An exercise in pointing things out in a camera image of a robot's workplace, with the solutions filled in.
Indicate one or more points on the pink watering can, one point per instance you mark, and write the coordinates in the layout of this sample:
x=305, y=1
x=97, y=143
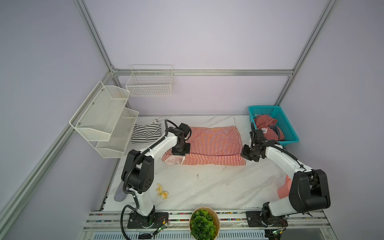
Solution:
x=284, y=190

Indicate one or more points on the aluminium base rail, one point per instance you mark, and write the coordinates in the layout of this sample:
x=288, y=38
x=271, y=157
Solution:
x=233, y=226

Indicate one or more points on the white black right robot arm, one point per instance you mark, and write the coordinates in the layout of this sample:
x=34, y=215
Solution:
x=309, y=189

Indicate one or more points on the green plant in pot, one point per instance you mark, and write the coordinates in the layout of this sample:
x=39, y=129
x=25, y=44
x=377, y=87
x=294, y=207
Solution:
x=204, y=224

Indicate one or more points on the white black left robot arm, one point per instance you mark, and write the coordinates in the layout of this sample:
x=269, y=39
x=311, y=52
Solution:
x=138, y=176

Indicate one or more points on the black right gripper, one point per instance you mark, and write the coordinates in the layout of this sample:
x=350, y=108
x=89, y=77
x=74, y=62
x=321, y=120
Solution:
x=243, y=153

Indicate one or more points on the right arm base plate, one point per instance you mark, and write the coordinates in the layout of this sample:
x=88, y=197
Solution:
x=265, y=220

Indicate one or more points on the white wire wall basket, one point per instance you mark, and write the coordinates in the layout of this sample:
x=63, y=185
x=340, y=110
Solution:
x=151, y=81

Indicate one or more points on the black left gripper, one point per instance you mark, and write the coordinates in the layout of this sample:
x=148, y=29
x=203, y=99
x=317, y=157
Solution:
x=187, y=150

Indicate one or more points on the red white striped tank top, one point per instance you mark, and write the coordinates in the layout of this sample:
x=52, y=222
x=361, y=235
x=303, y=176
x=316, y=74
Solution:
x=220, y=146

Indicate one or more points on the white mesh two-tier shelf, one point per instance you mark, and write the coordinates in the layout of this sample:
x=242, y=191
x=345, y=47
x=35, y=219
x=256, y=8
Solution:
x=105, y=121

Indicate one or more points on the teal plastic basket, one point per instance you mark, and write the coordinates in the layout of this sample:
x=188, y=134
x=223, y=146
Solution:
x=283, y=122

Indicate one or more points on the yellow banana peel toy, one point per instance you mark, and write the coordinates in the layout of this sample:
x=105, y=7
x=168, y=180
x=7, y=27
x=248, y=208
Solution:
x=160, y=192

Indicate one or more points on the black white striped tank top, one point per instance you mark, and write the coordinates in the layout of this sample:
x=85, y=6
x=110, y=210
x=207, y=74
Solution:
x=146, y=133

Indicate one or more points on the dusty red tank top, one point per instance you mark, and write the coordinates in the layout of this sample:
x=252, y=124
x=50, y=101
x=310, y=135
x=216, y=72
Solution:
x=269, y=127

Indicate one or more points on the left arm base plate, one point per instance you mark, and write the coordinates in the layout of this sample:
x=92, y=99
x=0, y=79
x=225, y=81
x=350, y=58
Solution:
x=153, y=221

